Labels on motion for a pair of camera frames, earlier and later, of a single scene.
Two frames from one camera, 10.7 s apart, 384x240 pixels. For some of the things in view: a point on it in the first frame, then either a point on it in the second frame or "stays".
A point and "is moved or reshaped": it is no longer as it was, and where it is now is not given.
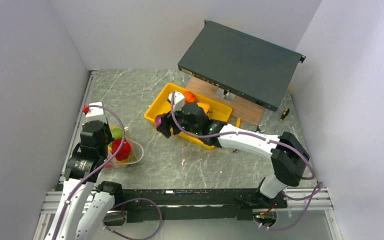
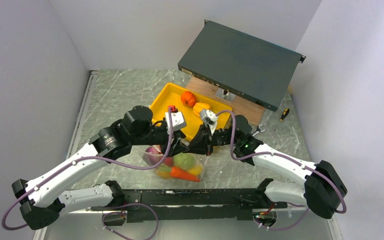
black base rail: [184, 206] stays
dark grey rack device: [253, 69] stays
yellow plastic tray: [219, 111] stays
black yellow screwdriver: [285, 113] stays
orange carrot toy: [131, 157] → [178, 173]
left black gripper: [110, 137] → [177, 146]
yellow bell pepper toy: [206, 108] stays
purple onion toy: [158, 118] → [153, 155]
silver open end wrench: [261, 130] stays
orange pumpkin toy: [189, 97] stays
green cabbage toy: [117, 133] is moved or reshaped
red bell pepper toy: [123, 152] is moved or reshaped
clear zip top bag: [130, 151] is moved or reshaped
